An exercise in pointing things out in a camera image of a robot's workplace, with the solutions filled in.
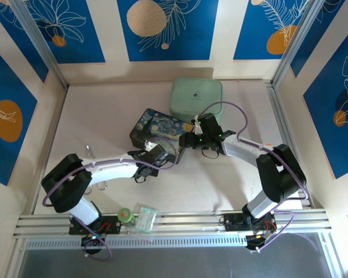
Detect clear plastic box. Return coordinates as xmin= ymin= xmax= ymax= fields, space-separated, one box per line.
xmin=134 ymin=206 xmax=159 ymax=233

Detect mint green zip case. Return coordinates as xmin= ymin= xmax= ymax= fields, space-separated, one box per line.
xmin=169 ymin=76 xmax=224 ymax=124

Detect starry night painted box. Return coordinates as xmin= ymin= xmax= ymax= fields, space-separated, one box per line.
xmin=129 ymin=108 xmax=187 ymax=166

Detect metal binder clip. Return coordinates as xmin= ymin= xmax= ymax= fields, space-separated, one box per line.
xmin=85 ymin=144 xmax=108 ymax=191

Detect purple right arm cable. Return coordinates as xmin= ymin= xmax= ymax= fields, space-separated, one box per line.
xmin=198 ymin=101 xmax=310 ymax=253

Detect blue floral wall poster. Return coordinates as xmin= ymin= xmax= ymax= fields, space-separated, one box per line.
xmin=233 ymin=0 xmax=313 ymax=61
xmin=117 ymin=0 xmax=220 ymax=62
xmin=303 ymin=20 xmax=348 ymax=180
xmin=0 ymin=40 xmax=39 ymax=186
xmin=26 ymin=0 xmax=106 ymax=64

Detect green-lidded small jar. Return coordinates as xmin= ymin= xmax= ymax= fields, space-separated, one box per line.
xmin=117 ymin=207 xmax=136 ymax=230

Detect aluminium frame rail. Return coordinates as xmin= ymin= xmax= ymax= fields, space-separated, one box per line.
xmin=13 ymin=211 xmax=333 ymax=239

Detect aluminium frame post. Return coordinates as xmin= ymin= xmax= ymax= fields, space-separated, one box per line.
xmin=10 ymin=0 xmax=70 ymax=89
xmin=271 ymin=0 xmax=322 ymax=87

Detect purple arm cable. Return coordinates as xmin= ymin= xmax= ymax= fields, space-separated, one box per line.
xmin=198 ymin=101 xmax=310 ymax=253
xmin=42 ymin=137 xmax=179 ymax=263

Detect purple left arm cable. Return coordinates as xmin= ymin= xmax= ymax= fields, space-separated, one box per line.
xmin=42 ymin=137 xmax=179 ymax=263

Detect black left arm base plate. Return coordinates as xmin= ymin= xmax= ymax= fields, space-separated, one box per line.
xmin=68 ymin=215 xmax=123 ymax=236

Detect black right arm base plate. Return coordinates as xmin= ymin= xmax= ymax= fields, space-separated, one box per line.
xmin=223 ymin=213 xmax=278 ymax=233

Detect aluminium side rail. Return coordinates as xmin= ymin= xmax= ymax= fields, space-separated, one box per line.
xmin=266 ymin=81 xmax=313 ymax=209

